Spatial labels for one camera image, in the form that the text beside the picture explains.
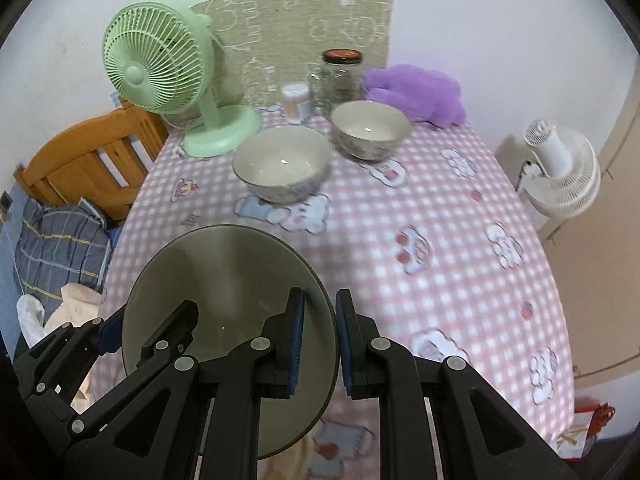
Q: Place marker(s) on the blue floral ceramic bowl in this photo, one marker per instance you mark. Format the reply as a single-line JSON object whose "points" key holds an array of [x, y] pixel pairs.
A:
{"points": [[283, 165]]}

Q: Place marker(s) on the green desk fan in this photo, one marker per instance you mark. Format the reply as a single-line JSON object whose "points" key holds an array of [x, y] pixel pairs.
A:
{"points": [[161, 56]]}

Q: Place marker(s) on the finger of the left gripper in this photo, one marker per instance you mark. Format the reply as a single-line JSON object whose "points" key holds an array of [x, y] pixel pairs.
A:
{"points": [[148, 427], [63, 359]]}

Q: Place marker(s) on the pink checkered tablecloth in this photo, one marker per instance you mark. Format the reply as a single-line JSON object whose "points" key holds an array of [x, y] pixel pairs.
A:
{"points": [[433, 244]]}

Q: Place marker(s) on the green-rimmed leaf pattern bowl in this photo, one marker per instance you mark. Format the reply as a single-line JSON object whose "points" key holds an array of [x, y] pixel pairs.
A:
{"points": [[238, 277]]}

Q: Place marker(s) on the glass mug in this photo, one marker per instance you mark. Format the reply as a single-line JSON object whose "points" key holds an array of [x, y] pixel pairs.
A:
{"points": [[317, 79]]}

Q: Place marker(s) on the small floral ceramic bowl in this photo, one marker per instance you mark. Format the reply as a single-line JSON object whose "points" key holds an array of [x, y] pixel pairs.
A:
{"points": [[368, 130]]}

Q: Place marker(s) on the white standing fan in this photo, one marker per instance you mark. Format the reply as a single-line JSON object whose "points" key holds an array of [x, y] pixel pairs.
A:
{"points": [[563, 178]]}

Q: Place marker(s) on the purple plush cushion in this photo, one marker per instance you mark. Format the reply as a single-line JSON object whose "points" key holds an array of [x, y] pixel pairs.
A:
{"points": [[421, 95]]}

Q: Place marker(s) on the cream cloth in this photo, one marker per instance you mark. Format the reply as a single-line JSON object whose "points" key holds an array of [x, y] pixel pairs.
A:
{"points": [[79, 304]]}

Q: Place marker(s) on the wall power socket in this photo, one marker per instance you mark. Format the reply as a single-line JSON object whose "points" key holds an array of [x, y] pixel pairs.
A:
{"points": [[5, 202]]}

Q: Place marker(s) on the white plastic bag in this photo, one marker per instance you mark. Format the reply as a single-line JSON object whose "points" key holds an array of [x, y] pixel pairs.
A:
{"points": [[30, 314]]}

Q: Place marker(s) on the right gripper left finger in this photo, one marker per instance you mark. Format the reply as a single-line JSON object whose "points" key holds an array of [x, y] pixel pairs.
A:
{"points": [[265, 367]]}

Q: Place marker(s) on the cotton swab container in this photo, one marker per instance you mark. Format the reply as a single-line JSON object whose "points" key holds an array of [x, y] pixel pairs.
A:
{"points": [[296, 102]]}

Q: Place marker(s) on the green patterned wall mat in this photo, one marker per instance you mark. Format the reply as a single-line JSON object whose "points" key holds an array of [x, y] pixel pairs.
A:
{"points": [[263, 44]]}

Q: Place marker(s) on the glass jar with lid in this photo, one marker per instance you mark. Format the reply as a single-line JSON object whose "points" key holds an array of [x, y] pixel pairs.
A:
{"points": [[340, 76]]}

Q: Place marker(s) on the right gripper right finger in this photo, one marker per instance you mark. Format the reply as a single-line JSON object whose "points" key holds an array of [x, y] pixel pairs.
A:
{"points": [[437, 419]]}

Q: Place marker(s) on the blue plaid bedding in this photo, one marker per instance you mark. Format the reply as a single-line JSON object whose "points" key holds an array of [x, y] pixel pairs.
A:
{"points": [[59, 246]]}

